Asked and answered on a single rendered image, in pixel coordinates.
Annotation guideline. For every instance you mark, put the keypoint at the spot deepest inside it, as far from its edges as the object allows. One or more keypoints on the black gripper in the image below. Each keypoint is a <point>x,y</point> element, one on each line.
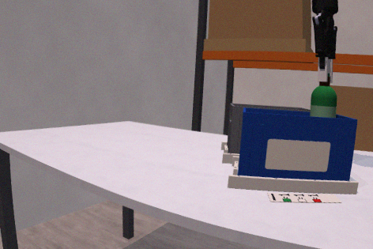
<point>324,45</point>

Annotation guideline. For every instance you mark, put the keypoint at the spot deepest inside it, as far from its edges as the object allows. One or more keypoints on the grey divided crate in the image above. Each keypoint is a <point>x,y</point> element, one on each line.
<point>234,136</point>

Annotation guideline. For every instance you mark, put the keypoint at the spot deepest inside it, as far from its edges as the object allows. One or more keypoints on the green bottle with pale green label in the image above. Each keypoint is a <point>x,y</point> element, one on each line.
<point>323,101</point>

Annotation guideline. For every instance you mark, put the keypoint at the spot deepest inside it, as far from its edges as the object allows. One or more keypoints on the white paper pick list strip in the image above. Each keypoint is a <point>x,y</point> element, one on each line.
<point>303,198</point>

